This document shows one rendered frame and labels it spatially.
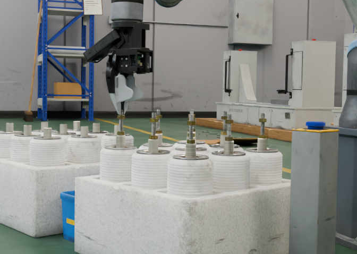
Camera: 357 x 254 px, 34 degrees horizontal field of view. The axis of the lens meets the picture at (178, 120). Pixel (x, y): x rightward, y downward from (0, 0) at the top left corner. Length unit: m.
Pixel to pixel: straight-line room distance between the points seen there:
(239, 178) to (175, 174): 0.16
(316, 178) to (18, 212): 0.83
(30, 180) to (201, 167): 0.57
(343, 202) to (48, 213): 0.77
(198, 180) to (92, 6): 6.02
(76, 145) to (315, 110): 3.33
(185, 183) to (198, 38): 7.09
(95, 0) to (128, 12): 5.79
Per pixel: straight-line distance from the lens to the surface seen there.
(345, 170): 1.57
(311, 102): 4.77
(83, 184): 1.38
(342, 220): 1.59
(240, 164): 1.26
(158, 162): 1.25
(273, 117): 5.00
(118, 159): 1.34
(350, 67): 1.59
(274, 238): 1.33
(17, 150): 1.71
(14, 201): 1.67
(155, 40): 8.00
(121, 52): 1.34
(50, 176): 1.57
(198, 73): 8.19
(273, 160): 1.34
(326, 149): 1.22
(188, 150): 1.20
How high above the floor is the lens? 0.39
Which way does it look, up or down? 3 degrees down
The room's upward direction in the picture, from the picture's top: 1 degrees clockwise
